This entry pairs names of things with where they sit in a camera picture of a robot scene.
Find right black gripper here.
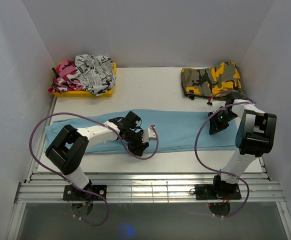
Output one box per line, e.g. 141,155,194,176
208,110,239,135

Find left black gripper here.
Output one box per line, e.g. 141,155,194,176
124,129,149,157

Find light blue trousers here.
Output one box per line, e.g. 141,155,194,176
44,109,238,154

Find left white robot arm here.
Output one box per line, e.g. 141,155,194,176
45,111,156,200

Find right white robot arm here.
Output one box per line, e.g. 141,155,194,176
208,93,277,199

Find camouflage yellow green trousers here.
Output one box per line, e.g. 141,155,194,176
180,61,242,100

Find white black print trousers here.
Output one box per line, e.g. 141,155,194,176
74,54,116,96

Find pink camouflage trousers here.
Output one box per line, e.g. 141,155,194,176
48,60,84,94

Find yellow plastic tray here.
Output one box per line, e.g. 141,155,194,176
52,62,118,99

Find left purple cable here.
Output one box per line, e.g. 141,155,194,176
29,111,160,226

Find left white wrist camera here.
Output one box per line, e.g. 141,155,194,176
141,125,158,144

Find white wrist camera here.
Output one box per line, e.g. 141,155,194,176
207,97,225,114
141,125,158,144

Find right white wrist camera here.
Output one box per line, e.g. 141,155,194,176
207,97,225,114

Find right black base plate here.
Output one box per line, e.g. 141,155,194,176
194,184,242,200

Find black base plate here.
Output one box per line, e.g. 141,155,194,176
62,184,108,201
194,184,242,200

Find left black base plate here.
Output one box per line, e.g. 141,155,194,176
62,184,108,201

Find aluminium rail frame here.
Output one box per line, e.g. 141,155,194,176
5,97,291,240

